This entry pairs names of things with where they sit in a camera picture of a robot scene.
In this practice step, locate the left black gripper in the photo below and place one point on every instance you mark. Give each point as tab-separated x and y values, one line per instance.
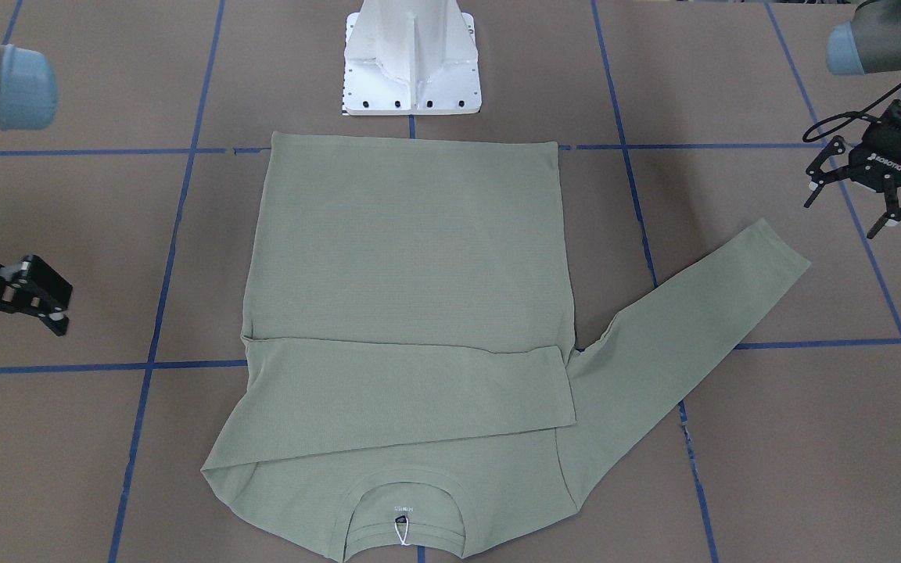
882	163

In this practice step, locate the green long-sleeve shirt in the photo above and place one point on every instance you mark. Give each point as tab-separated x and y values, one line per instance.
413	373

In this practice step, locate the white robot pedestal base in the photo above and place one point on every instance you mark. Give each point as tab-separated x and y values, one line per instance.
410	58

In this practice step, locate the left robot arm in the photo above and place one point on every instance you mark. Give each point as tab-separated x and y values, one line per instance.
870	43

